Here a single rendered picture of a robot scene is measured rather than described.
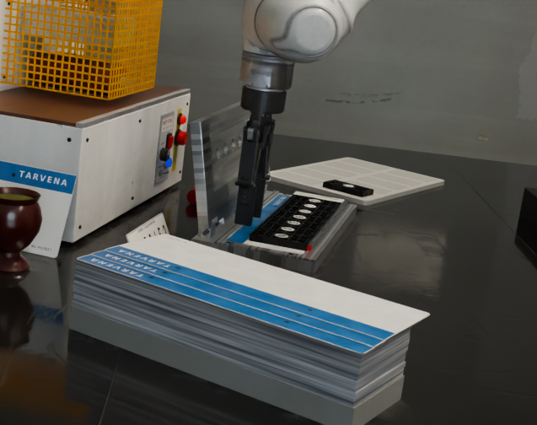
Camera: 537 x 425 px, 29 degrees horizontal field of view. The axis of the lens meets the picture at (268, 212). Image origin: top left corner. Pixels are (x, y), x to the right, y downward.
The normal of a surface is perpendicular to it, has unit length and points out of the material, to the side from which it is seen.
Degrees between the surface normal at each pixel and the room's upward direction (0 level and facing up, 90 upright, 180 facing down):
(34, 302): 0
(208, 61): 90
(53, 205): 69
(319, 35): 95
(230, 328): 90
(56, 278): 0
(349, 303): 0
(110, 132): 90
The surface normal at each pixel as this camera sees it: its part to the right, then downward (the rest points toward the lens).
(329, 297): 0.12, -0.96
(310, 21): 0.14, 0.40
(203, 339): -0.52, 0.14
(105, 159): 0.97, 0.18
